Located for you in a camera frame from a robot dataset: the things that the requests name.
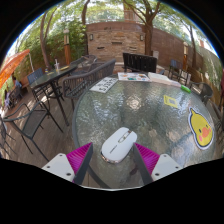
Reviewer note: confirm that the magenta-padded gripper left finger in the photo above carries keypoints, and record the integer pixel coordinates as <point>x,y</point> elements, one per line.
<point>77,159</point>

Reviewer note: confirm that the green marker pen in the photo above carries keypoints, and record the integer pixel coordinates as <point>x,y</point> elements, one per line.
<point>185,88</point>

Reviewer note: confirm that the orange patio umbrella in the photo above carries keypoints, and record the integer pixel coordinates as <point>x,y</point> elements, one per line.
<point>11,66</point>

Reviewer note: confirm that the large tree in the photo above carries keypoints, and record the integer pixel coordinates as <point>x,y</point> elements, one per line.
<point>148,36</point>

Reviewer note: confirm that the stone brick fireplace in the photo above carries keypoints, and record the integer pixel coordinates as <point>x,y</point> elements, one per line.
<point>113,40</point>

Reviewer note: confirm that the small white booklet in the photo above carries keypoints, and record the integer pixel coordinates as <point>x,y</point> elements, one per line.
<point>175,83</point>

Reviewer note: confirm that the blue patio chair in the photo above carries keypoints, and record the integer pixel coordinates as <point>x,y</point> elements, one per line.
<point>35,76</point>

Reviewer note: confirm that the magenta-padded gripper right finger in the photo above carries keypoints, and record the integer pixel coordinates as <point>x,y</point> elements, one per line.
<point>148,159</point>

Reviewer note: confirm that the person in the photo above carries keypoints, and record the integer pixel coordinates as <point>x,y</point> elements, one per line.
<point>17,83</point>

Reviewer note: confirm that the black mesh metal chair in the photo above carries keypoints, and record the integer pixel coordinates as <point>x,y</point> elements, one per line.
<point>32,121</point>

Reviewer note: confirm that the colourful printed brochure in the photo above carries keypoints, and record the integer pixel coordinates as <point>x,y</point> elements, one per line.
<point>133,77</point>

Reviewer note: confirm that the white computer mouse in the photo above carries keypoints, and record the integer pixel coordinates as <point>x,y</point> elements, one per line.
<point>118,145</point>

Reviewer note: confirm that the dark patio table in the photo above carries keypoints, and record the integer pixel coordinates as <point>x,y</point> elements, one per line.
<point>50,77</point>

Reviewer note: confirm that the thick white book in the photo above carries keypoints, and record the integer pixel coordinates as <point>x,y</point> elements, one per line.
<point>159,77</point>

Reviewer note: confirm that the white printed sign card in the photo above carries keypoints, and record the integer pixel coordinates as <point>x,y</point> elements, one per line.
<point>103,85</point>

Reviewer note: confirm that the grey mesh armchair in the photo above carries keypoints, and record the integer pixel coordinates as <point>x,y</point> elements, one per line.
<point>203,89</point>

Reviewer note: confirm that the black slatted bench chair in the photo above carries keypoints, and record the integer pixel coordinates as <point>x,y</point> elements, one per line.
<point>139,62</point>

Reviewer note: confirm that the dark metal chair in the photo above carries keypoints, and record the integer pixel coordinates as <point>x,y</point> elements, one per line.
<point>175,66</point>

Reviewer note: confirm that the yellow square sticker card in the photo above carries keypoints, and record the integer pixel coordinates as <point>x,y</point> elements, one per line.
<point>171,101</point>

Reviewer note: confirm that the yellow chick-shaped mouse pad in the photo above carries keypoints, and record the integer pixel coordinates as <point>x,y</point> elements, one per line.
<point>201,130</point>

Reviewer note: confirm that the wooden lamp post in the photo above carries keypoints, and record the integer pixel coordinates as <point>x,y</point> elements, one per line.
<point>67,46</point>
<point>185,55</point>

